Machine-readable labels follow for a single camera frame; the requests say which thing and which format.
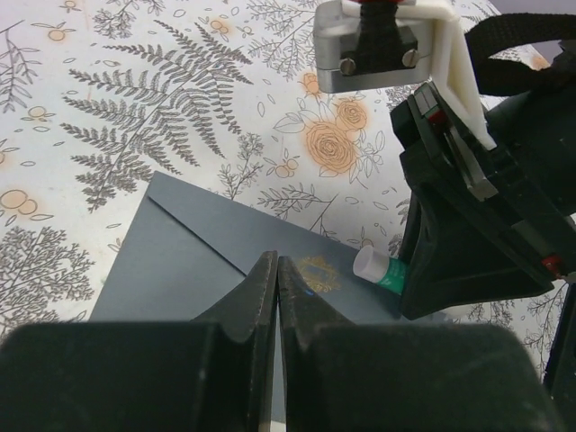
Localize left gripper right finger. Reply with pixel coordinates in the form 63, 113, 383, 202
277, 257, 565, 431

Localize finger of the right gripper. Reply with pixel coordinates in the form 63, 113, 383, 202
399, 189, 554, 319

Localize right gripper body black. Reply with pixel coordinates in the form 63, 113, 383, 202
391, 40, 575, 282

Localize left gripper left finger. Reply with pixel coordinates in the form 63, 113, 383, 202
1, 252, 278, 431

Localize green white glue stick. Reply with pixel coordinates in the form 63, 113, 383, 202
353, 246, 408, 294

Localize grey envelope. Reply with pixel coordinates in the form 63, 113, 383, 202
89, 170, 402, 424

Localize floral table mat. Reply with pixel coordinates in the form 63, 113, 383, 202
1, 1, 410, 336

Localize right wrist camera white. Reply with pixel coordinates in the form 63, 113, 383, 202
312, 1, 496, 150

